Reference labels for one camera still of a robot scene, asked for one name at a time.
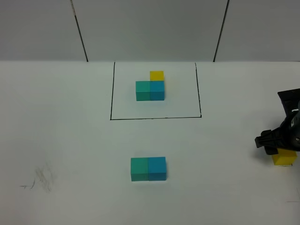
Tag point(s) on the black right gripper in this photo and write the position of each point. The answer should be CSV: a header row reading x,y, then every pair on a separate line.
x,y
287,135

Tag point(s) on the template blue cube block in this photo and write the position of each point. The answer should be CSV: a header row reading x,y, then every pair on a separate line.
x,y
157,90

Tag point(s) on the template yellow cube block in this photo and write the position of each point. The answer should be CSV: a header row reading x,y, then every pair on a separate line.
x,y
157,76

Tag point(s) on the loose green cube block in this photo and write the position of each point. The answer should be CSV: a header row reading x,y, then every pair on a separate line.
x,y
139,169

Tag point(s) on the template green cube block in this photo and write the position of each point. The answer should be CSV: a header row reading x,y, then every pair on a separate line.
x,y
142,90

